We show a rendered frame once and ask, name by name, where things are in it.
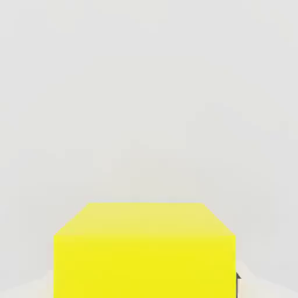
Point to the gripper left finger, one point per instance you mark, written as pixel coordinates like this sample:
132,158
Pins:
39,288

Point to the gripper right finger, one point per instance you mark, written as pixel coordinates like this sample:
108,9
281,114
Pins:
253,287

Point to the small yellow cube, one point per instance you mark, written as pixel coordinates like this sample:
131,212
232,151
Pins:
144,260

